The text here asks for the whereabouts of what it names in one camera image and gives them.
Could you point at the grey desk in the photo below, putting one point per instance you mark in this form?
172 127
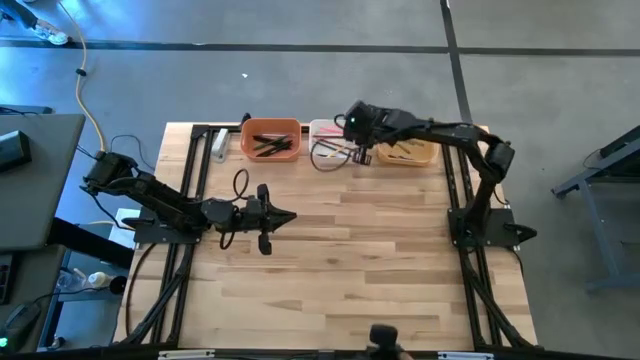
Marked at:
45 190

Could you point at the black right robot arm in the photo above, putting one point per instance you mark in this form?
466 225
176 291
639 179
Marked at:
450 132

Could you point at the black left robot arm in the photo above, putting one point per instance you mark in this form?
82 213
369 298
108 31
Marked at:
160 200

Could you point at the black pen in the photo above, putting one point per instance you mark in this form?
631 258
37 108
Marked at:
277 150
270 138

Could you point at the person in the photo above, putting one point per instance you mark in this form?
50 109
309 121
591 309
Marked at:
47 32

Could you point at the white plastic bin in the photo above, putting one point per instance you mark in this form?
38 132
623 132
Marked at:
314 125

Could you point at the dark grey pen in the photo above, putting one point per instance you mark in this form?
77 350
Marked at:
282 144

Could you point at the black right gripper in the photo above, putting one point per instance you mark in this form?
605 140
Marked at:
365 125

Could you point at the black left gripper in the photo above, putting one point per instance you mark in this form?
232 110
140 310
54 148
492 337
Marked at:
242 222

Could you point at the clear plastic bottle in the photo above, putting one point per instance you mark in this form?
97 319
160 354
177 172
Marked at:
70 281

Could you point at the pink pencil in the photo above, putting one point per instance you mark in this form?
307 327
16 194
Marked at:
331 131

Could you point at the yellow plastic bin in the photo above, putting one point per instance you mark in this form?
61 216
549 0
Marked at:
425 150

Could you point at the black table-level camera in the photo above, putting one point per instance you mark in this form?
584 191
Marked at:
384 340

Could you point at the white plastic bottle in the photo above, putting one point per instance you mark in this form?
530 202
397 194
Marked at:
99 280

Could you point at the grey metal table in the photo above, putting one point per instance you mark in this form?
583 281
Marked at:
599 230

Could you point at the orange plastic bin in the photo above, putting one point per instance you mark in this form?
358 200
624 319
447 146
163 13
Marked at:
248 152

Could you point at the dark green pencil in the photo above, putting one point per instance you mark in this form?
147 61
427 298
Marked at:
260 146

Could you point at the black aluminium table frame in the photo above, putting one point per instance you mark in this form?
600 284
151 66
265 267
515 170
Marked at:
199 131

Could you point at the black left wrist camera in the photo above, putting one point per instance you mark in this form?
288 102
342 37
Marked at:
252 206

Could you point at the black round cap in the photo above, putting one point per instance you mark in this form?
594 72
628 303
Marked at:
118 285

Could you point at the black desktop device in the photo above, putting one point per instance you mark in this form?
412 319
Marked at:
12 150

